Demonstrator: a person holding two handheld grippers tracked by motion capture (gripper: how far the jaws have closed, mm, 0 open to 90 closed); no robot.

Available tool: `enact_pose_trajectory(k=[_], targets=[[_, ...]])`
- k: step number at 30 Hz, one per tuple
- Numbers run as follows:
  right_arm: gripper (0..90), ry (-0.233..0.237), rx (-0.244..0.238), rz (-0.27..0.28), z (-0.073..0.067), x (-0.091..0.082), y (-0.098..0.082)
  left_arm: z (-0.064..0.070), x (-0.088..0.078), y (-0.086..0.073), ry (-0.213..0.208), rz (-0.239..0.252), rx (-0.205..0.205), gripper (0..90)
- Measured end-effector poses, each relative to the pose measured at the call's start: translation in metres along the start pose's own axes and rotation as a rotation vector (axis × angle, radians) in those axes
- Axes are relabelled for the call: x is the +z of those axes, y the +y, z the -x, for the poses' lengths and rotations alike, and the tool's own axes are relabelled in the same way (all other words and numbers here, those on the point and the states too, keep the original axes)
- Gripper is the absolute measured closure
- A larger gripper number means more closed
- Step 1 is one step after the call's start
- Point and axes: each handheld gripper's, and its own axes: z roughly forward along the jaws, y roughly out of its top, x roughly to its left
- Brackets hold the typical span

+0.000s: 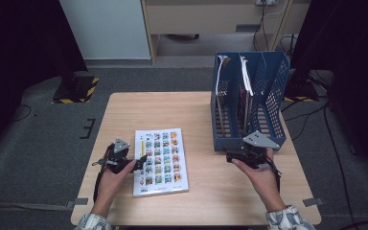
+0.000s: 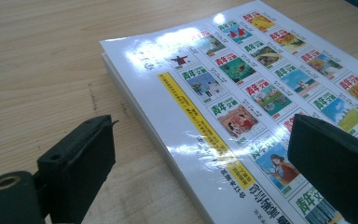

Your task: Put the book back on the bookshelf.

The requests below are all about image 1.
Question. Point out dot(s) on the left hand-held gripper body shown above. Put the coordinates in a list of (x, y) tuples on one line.
[(118, 161)]

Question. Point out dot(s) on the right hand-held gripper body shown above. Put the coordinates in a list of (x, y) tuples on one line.
[(255, 156)]

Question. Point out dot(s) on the blue plastic file rack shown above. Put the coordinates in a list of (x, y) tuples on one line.
[(220, 142)]

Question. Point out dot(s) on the white magazine with picture grid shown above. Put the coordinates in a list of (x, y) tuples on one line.
[(159, 163)]

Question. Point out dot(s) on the black magazine with red print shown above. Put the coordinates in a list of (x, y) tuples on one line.
[(218, 80)]

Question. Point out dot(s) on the person's right hand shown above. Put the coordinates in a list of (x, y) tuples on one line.
[(265, 185)]

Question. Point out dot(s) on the person's left hand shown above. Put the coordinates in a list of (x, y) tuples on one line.
[(111, 191)]

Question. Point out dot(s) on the grey tape strip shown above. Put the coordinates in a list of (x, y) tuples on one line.
[(313, 202), (76, 202)]

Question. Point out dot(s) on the black striped stand base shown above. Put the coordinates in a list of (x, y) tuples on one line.
[(76, 91), (300, 89)]

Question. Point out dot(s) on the white partition panel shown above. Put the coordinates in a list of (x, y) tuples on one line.
[(108, 28)]

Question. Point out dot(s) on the beige wooden desk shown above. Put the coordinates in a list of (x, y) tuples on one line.
[(204, 16)]

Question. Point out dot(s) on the black curtain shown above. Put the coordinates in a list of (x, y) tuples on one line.
[(12, 48), (348, 48)]

